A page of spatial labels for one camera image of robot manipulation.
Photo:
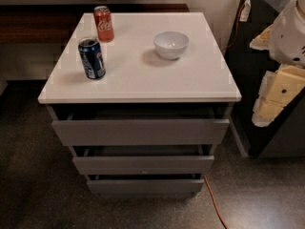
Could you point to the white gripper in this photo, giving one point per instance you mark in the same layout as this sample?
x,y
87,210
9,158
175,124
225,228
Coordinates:
x,y
288,37

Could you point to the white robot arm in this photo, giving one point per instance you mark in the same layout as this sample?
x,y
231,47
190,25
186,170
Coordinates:
x,y
285,42

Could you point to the white-topped grey drawer cabinet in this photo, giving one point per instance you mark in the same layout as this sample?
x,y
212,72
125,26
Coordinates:
x,y
137,76

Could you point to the grey top drawer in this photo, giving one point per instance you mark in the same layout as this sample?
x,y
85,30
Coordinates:
x,y
123,126

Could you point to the grey drawer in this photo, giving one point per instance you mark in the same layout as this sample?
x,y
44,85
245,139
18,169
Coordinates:
x,y
142,160
123,126
145,187

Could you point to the red coca-cola can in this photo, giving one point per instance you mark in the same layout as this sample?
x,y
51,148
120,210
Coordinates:
x,y
103,22

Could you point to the blue pepsi can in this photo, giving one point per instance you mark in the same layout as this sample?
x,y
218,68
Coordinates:
x,y
92,59

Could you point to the grey middle drawer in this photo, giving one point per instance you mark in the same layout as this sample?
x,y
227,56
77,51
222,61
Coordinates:
x,y
142,160

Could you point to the grey bottom drawer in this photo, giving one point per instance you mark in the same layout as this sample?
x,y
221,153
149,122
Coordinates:
x,y
145,187

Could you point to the white paper tag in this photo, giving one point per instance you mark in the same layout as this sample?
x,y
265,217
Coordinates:
x,y
244,15

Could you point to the white bowl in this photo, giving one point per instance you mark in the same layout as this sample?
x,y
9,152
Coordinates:
x,y
171,44

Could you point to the dark wooden bench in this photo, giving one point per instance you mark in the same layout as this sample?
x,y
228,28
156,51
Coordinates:
x,y
40,23

